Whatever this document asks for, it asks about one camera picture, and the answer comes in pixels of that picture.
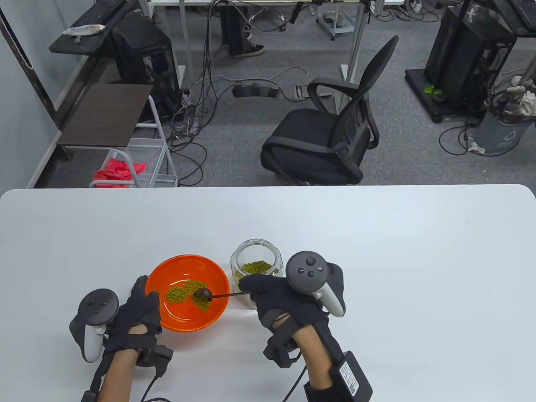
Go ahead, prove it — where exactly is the person's right hand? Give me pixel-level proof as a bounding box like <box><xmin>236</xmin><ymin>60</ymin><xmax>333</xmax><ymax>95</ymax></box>
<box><xmin>238</xmin><ymin>273</ymin><xmax>330</xmax><ymax>332</ymax></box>

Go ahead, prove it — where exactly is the person's left hand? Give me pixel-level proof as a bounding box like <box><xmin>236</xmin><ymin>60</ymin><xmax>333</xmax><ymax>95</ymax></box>
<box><xmin>100</xmin><ymin>275</ymin><xmax>162</xmax><ymax>355</ymax></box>

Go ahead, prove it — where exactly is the pile of mung beans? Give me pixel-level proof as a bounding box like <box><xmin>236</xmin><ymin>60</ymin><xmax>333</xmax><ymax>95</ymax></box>
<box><xmin>165</xmin><ymin>279</ymin><xmax>214</xmax><ymax>313</ymax></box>
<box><xmin>234</xmin><ymin>260</ymin><xmax>279</xmax><ymax>289</ymax></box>

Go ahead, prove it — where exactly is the orange bowl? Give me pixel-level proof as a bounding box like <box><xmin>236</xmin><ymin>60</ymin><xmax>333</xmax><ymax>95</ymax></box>
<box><xmin>144</xmin><ymin>254</ymin><xmax>231</xmax><ymax>332</ymax></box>

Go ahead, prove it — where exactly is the black measuring scoop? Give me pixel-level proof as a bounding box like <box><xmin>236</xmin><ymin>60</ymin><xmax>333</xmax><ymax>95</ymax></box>
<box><xmin>192</xmin><ymin>288</ymin><xmax>252</xmax><ymax>303</ymax></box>

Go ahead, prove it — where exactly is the person's right forearm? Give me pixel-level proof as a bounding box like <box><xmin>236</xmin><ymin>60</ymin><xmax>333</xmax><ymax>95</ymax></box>
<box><xmin>293</xmin><ymin>325</ymin><xmax>335</xmax><ymax>392</ymax></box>

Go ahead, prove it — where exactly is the person's left forearm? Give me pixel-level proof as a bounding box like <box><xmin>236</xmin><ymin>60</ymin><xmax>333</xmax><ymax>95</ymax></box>
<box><xmin>98</xmin><ymin>350</ymin><xmax>139</xmax><ymax>402</ymax></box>

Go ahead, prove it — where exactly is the black and white controller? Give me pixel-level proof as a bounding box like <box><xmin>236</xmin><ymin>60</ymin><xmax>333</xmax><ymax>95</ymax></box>
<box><xmin>69</xmin><ymin>289</ymin><xmax>120</xmax><ymax>364</ymax></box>
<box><xmin>285</xmin><ymin>250</ymin><xmax>347</xmax><ymax>318</ymax></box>

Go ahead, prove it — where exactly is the clear glass jar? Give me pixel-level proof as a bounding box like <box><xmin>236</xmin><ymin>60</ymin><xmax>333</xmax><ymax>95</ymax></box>
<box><xmin>229</xmin><ymin>239</ymin><xmax>285</xmax><ymax>310</ymax></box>

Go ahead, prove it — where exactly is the red cloth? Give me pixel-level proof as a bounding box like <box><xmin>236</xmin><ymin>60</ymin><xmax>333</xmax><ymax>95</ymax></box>
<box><xmin>93</xmin><ymin>157</ymin><xmax>148</xmax><ymax>188</ymax></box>

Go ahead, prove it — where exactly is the black office chair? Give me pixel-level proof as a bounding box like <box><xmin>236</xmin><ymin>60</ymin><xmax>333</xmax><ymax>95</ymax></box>
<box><xmin>260</xmin><ymin>35</ymin><xmax>399</xmax><ymax>186</ymax></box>

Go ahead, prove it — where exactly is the dark wooden side table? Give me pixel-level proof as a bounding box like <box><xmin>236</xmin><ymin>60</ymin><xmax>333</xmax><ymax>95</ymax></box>
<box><xmin>57</xmin><ymin>83</ymin><xmax>153</xmax><ymax>148</ymax></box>

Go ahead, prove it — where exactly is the black power strip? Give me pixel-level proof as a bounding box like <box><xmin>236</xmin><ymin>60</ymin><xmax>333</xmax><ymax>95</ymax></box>
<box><xmin>232</xmin><ymin>82</ymin><xmax>280</xmax><ymax>99</ymax></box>

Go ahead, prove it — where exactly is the black rolling platform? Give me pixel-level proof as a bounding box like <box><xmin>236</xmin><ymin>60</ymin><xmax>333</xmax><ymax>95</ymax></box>
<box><xmin>405</xmin><ymin>68</ymin><xmax>488</xmax><ymax>124</ymax></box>

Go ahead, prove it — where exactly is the black computer tower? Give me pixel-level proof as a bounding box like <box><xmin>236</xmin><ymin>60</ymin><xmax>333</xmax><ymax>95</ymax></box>
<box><xmin>424</xmin><ymin>0</ymin><xmax>518</xmax><ymax>109</ymax></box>
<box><xmin>110</xmin><ymin>17</ymin><xmax>181</xmax><ymax>122</ymax></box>

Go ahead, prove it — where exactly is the white rolling stand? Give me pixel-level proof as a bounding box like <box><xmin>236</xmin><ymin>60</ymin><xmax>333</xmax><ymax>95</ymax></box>
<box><xmin>315</xmin><ymin>2</ymin><xmax>356</xmax><ymax>41</ymax></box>

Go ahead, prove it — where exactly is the grey trash bin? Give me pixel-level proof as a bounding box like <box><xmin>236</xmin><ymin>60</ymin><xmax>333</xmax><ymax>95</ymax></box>
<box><xmin>474</xmin><ymin>90</ymin><xmax>536</xmax><ymax>153</ymax></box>

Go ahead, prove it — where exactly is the black shelf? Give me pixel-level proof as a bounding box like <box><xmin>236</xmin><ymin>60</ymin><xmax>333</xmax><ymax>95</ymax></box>
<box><xmin>490</xmin><ymin>0</ymin><xmax>536</xmax><ymax>37</ymax></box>
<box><xmin>49</xmin><ymin>8</ymin><xmax>139</xmax><ymax>56</ymax></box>

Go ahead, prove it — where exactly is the white packet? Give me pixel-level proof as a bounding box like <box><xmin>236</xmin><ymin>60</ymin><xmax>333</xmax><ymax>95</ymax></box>
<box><xmin>63</xmin><ymin>24</ymin><xmax>106</xmax><ymax>36</ymax></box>

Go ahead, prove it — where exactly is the black keyboard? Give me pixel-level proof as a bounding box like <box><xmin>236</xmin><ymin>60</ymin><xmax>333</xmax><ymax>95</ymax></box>
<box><xmin>71</xmin><ymin>0</ymin><xmax>126</xmax><ymax>26</ymax></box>

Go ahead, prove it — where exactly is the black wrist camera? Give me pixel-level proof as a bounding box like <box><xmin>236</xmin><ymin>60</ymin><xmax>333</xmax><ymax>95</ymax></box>
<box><xmin>136</xmin><ymin>344</ymin><xmax>174</xmax><ymax>377</ymax></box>
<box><xmin>263</xmin><ymin>329</ymin><xmax>301</xmax><ymax>369</ymax></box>

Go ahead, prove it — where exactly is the black cable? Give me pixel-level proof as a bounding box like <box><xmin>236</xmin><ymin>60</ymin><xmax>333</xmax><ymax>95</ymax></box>
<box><xmin>283</xmin><ymin>364</ymin><xmax>308</xmax><ymax>402</ymax></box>
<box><xmin>140</xmin><ymin>375</ymin><xmax>172</xmax><ymax>402</ymax></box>

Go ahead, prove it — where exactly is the black wrist strap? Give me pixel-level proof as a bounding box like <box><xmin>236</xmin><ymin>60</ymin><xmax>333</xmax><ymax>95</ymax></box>
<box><xmin>304</xmin><ymin>379</ymin><xmax>335</xmax><ymax>402</ymax></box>

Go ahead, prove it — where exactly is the white wire basket cart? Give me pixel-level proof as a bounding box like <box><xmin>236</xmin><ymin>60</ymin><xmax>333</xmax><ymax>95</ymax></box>
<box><xmin>89</xmin><ymin>94</ymin><xmax>179</xmax><ymax>188</ymax></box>

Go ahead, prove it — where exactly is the bundle of black cables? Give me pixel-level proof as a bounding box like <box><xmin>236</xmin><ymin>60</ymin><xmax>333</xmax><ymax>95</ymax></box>
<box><xmin>165</xmin><ymin>0</ymin><xmax>235</xmax><ymax>187</ymax></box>

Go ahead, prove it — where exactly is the black wall post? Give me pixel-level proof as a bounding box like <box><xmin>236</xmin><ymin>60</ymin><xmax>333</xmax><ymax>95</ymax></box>
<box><xmin>0</xmin><ymin>6</ymin><xmax>74</xmax><ymax>162</ymax></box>

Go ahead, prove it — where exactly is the white desk frame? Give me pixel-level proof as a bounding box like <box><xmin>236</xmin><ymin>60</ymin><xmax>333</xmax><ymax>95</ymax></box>
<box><xmin>138</xmin><ymin>0</ymin><xmax>405</xmax><ymax>113</ymax></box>

